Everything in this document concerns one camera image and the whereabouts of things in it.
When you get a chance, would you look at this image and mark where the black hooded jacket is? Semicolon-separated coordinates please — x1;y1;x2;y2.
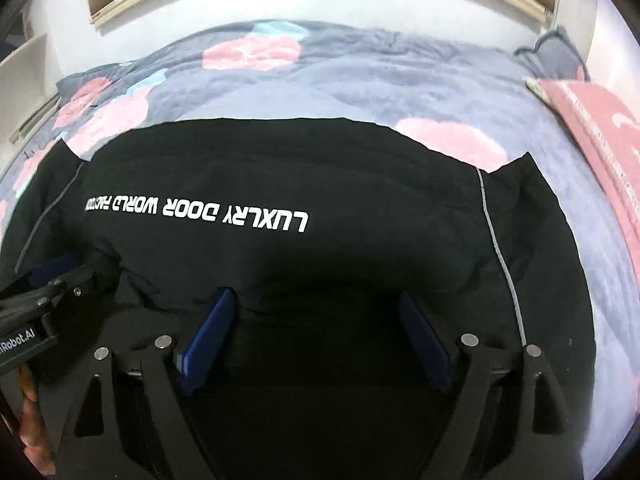
1;119;596;479

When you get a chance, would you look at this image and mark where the person's left hand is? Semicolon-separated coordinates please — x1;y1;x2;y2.
12;364;55;479

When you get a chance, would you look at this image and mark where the white bookshelf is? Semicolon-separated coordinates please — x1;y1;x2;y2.
1;6;62;167

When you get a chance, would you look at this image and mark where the pink pillow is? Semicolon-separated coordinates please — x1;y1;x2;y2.
525;77;639;266

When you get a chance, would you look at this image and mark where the grey floral bed quilt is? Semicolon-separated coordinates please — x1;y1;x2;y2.
1;21;639;479

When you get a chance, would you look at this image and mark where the grey pillow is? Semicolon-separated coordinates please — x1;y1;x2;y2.
513;26;590;82

